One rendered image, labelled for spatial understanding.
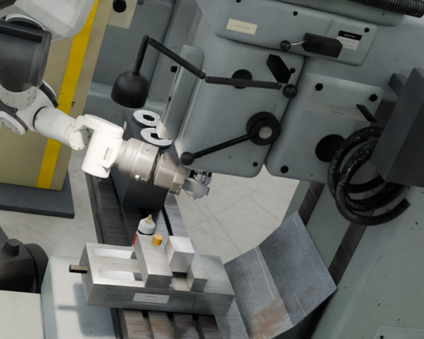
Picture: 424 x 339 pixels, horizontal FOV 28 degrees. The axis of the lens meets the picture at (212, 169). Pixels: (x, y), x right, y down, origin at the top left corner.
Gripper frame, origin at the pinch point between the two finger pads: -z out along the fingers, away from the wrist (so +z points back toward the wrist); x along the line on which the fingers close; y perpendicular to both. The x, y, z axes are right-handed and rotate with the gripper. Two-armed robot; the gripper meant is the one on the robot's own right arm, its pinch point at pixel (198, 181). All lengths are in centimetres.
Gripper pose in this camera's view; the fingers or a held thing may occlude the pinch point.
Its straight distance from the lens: 194.6
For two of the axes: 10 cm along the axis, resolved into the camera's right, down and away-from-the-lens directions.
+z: -9.4, -3.3, -0.5
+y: -3.2, 8.2, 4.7
